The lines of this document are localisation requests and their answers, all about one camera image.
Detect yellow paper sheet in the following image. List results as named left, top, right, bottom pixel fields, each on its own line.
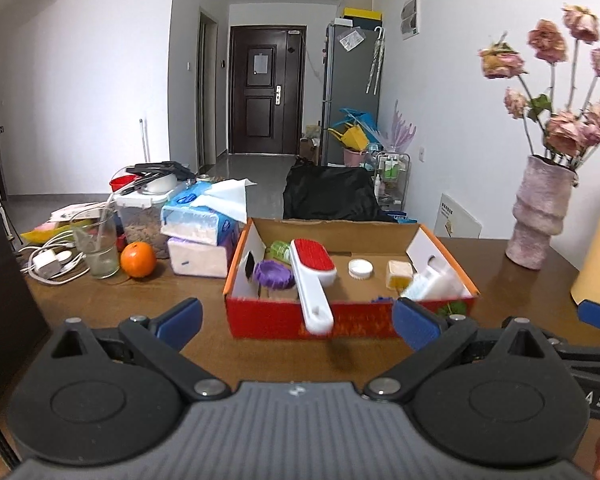
left=19, top=219, right=96, bottom=241

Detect grey refrigerator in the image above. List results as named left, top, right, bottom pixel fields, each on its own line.
left=321, top=18, right=385, bottom=167

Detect purple tissue pack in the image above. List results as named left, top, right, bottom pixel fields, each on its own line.
left=167, top=237, right=239, bottom=279

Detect orange fruit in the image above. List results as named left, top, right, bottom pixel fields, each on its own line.
left=119, top=241, right=158, bottom=279

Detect clear container with white lid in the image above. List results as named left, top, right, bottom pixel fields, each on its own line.
left=114, top=187, right=181, bottom=256

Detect white mop handle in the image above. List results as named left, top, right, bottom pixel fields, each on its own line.
left=138, top=118, right=151, bottom=164

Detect blue tissue pack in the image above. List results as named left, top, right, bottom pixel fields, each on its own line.
left=159, top=178, right=259, bottom=247

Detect purple ridged lid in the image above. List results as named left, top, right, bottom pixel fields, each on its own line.
left=253, top=259, right=296, bottom=291

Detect white bowl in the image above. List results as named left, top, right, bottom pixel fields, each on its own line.
left=142, top=173, right=176, bottom=195

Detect yellow sponge block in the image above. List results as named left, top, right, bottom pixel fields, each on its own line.
left=385, top=259, right=414, bottom=289

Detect clear drinking glass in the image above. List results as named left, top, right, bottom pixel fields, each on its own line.
left=71, top=209, right=121, bottom=280

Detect pink bucket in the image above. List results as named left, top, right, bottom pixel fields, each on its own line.
left=342, top=145, right=369, bottom=167

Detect pink and white box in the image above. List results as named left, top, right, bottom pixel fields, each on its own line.
left=49, top=202, right=111, bottom=224

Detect white plastic bottle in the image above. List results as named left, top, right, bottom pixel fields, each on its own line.
left=399, top=265, right=447, bottom=304

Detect white charger with cables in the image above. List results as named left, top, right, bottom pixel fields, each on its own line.
left=14, top=239, right=91, bottom=286

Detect clear plastic bag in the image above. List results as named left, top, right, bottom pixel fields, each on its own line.
left=338, top=28, right=367, bottom=52

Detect black backpack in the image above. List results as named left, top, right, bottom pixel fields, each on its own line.
left=282, top=157, right=399, bottom=224

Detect black tripod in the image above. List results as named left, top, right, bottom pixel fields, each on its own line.
left=0, top=127, right=24, bottom=247

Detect cardboard box with orange edges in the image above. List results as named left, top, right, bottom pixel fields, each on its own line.
left=223, top=217, right=481, bottom=341

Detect black folding device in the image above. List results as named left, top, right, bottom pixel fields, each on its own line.
left=124, top=160, right=191, bottom=184

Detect dried pink flowers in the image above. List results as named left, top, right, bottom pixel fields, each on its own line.
left=477, top=3, right=600, bottom=171

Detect red and white lint brush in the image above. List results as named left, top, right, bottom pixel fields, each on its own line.
left=288, top=238, right=339, bottom=335

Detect metal storage cart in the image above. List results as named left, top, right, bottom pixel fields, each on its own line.
left=372, top=150, right=412, bottom=211

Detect clear folded umbrella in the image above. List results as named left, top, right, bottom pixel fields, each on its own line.
left=364, top=26, right=385, bottom=96

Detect dark brown door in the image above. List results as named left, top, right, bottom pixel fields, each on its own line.
left=228, top=24, right=307, bottom=156

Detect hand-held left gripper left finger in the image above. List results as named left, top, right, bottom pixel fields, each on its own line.
left=50, top=297, right=233, bottom=402

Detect purple feather decoration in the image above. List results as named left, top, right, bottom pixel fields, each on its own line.
left=379, top=99, right=419, bottom=154

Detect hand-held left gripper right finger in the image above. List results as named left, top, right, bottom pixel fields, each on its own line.
left=362, top=296, right=554, bottom=403

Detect small green bottle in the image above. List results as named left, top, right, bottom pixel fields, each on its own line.
left=267, top=240, right=294, bottom=264

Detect white board with yellow label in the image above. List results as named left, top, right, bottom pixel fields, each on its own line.
left=433, top=192, right=483, bottom=240

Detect small brown cardboard box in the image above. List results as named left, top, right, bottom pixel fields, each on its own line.
left=299, top=137, right=324, bottom=166

